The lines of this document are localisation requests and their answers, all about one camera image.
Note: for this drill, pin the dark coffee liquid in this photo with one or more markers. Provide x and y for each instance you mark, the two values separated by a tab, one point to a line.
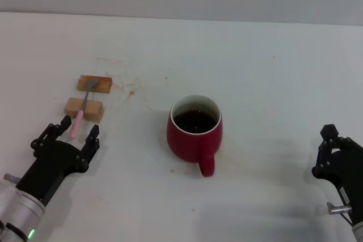
195	121

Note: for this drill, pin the plain wooden block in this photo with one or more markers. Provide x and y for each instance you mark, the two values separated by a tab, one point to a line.
93	111

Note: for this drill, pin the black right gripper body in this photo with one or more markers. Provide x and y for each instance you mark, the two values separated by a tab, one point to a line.
348	174

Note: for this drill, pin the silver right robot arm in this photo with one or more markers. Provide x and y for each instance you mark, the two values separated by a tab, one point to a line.
358	235

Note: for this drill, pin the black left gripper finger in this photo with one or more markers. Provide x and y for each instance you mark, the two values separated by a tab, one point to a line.
95	133
65	121

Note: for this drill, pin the red ceramic cup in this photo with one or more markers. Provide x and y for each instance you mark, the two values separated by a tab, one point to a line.
181	142

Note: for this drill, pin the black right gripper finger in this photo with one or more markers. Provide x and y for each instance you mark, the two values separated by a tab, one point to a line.
329	133
350	143

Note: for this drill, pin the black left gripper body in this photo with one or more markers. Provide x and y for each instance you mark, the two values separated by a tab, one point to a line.
54	162

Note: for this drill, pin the stained wooden block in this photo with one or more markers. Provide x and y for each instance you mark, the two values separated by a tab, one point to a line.
103	84

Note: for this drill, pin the silver connector plug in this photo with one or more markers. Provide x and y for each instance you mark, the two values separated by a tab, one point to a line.
11	178
339	210

